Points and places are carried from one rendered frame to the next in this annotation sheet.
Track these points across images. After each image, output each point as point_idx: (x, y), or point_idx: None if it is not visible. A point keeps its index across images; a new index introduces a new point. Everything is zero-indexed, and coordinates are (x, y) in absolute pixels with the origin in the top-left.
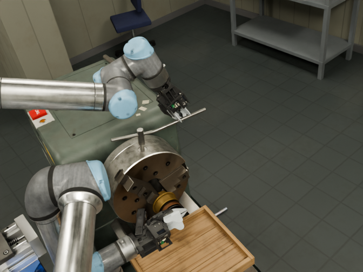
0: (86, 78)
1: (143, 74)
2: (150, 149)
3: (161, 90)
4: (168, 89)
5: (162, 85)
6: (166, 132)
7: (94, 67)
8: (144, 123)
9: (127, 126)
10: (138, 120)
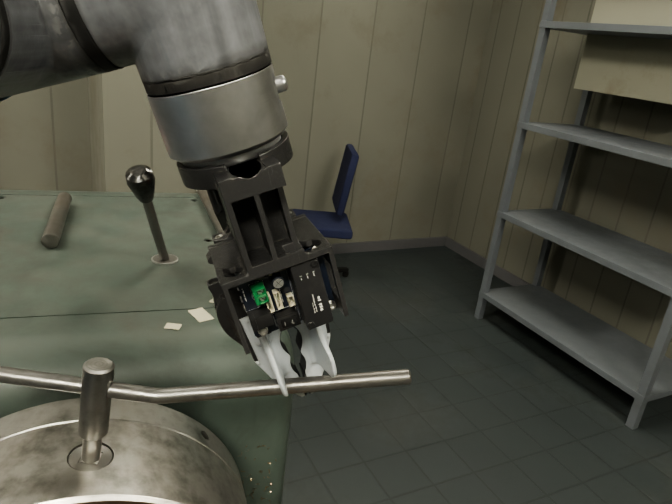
0: (121, 209)
1: (145, 48)
2: (122, 472)
3: (217, 186)
4: (256, 186)
5: (231, 154)
6: (245, 421)
7: (162, 198)
8: (176, 363)
9: (110, 350)
10: (162, 343)
